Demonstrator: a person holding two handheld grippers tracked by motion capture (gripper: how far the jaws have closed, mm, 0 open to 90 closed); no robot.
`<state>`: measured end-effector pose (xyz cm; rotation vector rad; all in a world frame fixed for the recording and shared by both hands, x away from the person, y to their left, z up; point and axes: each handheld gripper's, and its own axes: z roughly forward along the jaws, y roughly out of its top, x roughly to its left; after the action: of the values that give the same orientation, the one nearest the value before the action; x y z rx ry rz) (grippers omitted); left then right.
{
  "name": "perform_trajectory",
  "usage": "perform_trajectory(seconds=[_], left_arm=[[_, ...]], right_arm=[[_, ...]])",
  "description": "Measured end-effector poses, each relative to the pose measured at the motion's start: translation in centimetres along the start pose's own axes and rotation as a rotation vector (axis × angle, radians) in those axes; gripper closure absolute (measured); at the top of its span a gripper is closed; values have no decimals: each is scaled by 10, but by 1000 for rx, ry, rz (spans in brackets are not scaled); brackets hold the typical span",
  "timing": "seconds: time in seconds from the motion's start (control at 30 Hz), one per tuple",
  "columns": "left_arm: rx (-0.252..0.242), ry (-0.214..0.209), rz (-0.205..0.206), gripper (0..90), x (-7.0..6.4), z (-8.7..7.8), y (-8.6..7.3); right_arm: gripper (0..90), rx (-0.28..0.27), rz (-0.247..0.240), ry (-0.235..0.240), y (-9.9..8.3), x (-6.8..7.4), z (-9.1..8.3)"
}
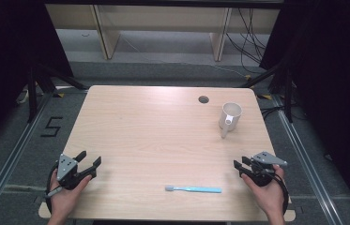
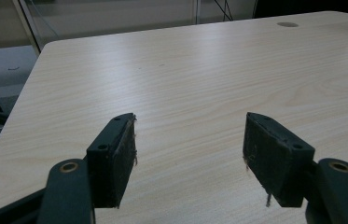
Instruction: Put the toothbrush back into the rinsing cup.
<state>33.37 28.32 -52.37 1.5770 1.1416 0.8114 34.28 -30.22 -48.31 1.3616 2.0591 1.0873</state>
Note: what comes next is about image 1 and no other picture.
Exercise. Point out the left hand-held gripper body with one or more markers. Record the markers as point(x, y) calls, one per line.
point(68, 175)

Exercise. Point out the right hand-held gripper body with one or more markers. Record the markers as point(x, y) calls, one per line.
point(261, 170)

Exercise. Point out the white cup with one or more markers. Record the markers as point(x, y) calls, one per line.
point(230, 117)

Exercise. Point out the blue toothbrush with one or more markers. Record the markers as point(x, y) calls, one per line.
point(194, 189)

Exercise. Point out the person's left hand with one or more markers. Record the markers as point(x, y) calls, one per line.
point(66, 200)

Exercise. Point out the person's right hand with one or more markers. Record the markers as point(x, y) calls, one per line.
point(266, 195)

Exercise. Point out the black metal stand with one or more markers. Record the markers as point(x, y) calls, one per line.
point(32, 93)
point(288, 93)

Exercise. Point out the dark curtain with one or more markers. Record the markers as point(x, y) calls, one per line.
point(335, 78)
point(3, 62)

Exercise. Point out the beige wooden furniture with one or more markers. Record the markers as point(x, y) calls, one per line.
point(163, 18)

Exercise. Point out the aluminium floor rail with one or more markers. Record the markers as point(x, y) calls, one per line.
point(10, 156)
point(307, 156)

